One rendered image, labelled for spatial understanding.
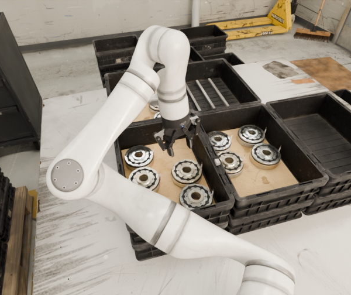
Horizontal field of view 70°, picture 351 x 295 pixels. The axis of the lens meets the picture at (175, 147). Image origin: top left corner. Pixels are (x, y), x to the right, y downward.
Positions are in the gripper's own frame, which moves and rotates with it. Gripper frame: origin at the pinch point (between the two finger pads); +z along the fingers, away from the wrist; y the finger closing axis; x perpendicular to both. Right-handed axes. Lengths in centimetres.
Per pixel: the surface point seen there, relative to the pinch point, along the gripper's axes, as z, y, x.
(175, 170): 12.5, -1.8, 2.5
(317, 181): 9.9, 30.5, -25.8
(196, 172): 13.1, 3.8, -2.0
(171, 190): 15.1, -6.4, -2.2
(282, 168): 19.9, 32.4, -12.3
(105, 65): 48, 9, 159
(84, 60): 93, 3, 282
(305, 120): 23, 61, 3
